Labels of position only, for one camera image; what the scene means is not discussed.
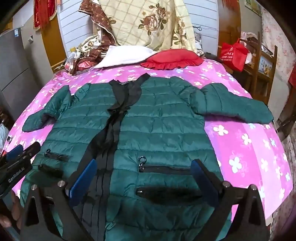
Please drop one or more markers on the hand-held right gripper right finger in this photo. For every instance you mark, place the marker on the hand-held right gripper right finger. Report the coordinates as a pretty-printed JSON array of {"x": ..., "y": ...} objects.
[{"x": 204, "y": 183}]

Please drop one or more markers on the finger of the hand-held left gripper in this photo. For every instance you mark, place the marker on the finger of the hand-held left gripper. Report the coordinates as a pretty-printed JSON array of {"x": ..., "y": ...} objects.
[
  {"x": 32, "y": 148},
  {"x": 13, "y": 153}
]

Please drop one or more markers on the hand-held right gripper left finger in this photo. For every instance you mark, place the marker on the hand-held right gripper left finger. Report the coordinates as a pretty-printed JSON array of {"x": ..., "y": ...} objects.
[{"x": 83, "y": 179}]

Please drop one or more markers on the green puffer jacket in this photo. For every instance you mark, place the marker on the green puffer jacket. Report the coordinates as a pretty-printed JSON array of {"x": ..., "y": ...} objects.
[{"x": 161, "y": 129}]

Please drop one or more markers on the pink floral bed sheet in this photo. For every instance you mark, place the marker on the pink floral bed sheet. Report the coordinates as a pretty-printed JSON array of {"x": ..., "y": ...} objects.
[{"x": 242, "y": 143}]

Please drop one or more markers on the grey refrigerator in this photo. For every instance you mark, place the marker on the grey refrigerator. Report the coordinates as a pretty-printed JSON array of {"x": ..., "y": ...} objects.
[{"x": 16, "y": 64}]

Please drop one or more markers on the clear plastic bag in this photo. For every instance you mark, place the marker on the clear plastic bag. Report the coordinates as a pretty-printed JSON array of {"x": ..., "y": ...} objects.
[{"x": 70, "y": 60}]

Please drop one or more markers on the yellow wooden door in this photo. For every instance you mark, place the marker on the yellow wooden door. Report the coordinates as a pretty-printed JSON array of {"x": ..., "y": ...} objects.
[{"x": 53, "y": 46}]

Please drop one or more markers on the wooden chair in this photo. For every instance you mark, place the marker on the wooden chair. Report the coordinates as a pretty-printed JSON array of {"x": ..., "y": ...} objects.
[{"x": 256, "y": 78}]

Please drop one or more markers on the brown floral quilt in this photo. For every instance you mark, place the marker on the brown floral quilt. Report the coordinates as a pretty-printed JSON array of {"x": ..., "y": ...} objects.
[{"x": 101, "y": 46}]

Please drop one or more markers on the red ruffled pillow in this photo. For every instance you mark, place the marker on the red ruffled pillow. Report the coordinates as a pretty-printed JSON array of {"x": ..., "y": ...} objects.
[{"x": 171, "y": 59}]

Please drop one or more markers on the white pillow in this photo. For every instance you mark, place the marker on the white pillow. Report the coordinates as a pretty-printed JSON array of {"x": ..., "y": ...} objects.
[{"x": 122, "y": 56}]

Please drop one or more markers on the red shopping bag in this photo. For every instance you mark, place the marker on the red shopping bag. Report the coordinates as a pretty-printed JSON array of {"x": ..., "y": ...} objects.
[{"x": 233, "y": 55}]

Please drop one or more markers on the red fringed cloth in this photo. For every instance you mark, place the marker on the red fringed cloth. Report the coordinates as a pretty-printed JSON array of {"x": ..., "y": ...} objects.
[{"x": 44, "y": 11}]

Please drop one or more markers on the floral curtain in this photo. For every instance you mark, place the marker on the floral curtain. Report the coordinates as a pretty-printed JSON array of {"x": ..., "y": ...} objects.
[{"x": 282, "y": 41}]

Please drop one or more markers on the cream floral quilt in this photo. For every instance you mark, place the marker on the cream floral quilt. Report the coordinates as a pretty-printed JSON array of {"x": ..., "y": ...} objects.
[{"x": 143, "y": 20}]

